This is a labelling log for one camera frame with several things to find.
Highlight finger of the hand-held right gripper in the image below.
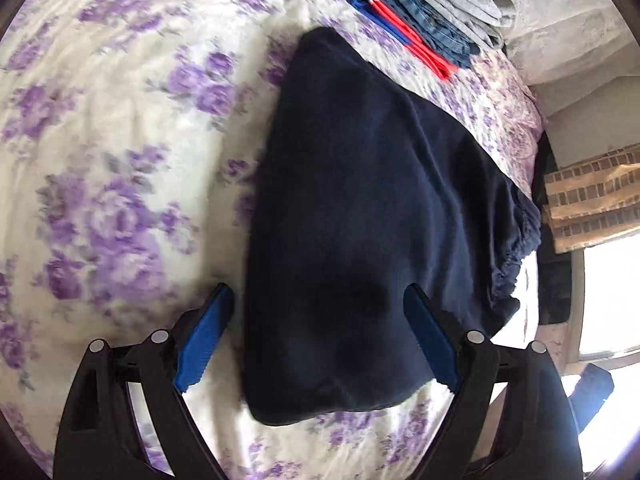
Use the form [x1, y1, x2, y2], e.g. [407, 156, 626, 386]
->
[574, 363, 615, 431]

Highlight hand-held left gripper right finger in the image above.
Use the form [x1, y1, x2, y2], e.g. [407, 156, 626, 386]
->
[402, 282, 583, 480]

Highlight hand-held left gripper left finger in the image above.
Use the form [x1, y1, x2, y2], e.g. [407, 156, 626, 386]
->
[52, 282, 236, 480]

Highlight navy blue pants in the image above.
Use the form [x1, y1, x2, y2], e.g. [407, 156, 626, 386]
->
[241, 26, 543, 415]

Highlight bright window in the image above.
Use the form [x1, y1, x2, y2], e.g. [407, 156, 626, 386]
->
[580, 240, 640, 361]

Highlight brick pattern curtain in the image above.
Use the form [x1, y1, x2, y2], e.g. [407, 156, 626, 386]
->
[542, 144, 640, 256]

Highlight purple floral bedspread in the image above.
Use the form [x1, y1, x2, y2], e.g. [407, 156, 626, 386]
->
[0, 0, 546, 480]

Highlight folded red and blue shorts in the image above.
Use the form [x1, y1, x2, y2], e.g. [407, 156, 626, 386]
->
[345, 0, 460, 81]

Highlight folded denim jeans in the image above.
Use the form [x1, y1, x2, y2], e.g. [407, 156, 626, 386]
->
[361, 0, 481, 70]

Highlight white lace headboard cover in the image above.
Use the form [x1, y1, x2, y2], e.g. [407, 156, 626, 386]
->
[480, 0, 626, 86]

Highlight dark bed frame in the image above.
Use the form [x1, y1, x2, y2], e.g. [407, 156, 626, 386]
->
[531, 132, 573, 326]

